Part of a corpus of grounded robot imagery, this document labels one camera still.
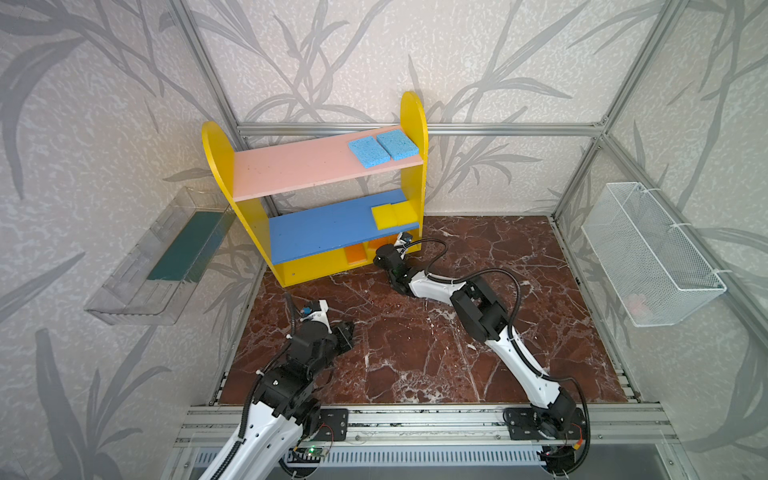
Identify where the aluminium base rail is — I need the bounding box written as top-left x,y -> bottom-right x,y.
173,403 -> 679,448

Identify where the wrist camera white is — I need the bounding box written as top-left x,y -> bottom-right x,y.
301,299 -> 331,332
394,232 -> 413,247

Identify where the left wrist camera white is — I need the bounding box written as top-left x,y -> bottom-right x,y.
301,299 -> 331,332

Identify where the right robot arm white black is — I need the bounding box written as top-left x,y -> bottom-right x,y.
373,240 -> 591,445

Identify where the orange sponge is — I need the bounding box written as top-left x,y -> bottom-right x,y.
367,237 -> 393,251

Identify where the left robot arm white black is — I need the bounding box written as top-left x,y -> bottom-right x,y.
201,320 -> 354,479

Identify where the pale yellow sponge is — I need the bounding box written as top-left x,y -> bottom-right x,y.
344,243 -> 368,266

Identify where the white wire mesh basket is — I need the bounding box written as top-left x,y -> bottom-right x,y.
582,182 -> 727,328

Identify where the yellow shelf with coloured boards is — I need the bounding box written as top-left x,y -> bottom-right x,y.
201,91 -> 428,287

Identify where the green circuit board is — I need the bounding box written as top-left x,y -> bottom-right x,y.
288,445 -> 331,464

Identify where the blue sponge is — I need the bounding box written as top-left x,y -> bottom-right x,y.
376,130 -> 420,161
347,136 -> 391,169

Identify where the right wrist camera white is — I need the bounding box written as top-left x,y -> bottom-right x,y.
394,232 -> 413,247

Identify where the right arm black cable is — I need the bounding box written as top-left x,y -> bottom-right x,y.
404,238 -> 592,469

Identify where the clear acrylic wall bin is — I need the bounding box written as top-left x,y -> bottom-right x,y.
85,187 -> 235,326

